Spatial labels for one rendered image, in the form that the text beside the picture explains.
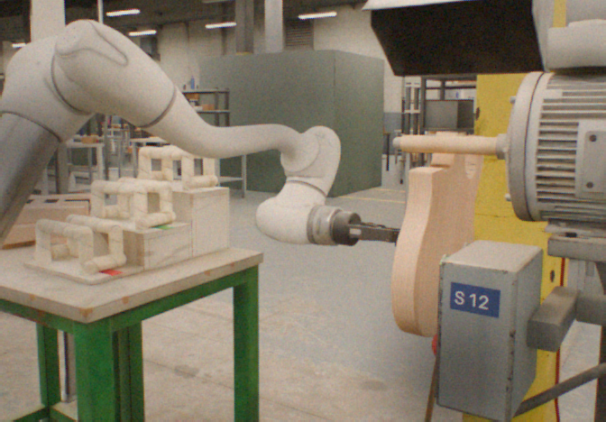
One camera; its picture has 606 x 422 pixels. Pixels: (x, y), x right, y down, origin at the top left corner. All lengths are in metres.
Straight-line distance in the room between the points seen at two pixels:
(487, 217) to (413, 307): 1.01
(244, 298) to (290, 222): 0.38
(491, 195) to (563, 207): 1.03
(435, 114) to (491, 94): 4.16
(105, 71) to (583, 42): 0.73
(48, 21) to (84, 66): 1.87
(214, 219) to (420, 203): 0.71
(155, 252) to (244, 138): 0.44
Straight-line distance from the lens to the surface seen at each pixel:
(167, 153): 1.64
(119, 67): 0.97
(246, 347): 1.67
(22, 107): 1.09
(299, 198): 1.33
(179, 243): 1.54
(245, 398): 1.73
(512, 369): 0.80
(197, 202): 1.57
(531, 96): 1.00
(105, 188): 1.58
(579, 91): 1.00
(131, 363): 2.02
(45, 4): 2.86
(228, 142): 1.15
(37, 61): 1.10
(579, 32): 1.01
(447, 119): 6.11
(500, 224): 2.03
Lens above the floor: 1.30
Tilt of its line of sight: 8 degrees down
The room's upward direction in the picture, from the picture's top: straight up
